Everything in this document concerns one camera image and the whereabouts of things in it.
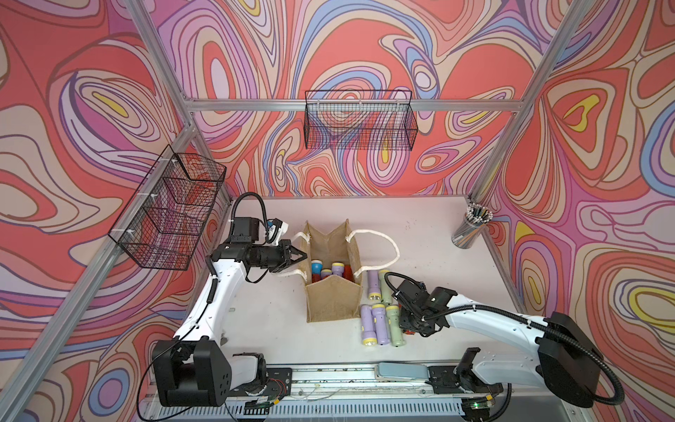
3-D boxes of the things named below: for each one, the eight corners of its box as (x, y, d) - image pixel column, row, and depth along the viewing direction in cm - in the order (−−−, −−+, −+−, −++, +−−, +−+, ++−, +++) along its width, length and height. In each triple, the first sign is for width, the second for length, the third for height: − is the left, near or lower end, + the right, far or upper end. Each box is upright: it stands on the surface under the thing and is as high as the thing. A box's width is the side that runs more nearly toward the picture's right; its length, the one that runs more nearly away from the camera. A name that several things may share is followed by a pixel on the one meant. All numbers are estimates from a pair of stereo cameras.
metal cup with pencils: (454, 251, 105) (472, 221, 91) (448, 233, 111) (464, 202, 97) (475, 251, 105) (496, 221, 91) (468, 233, 111) (486, 202, 97)
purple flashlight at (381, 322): (374, 345, 81) (375, 342, 79) (371, 308, 89) (371, 304, 87) (388, 345, 81) (389, 342, 79) (384, 307, 89) (385, 304, 87)
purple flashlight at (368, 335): (361, 345, 81) (362, 343, 79) (359, 307, 89) (360, 304, 87) (377, 345, 81) (377, 343, 79) (373, 307, 89) (374, 304, 87)
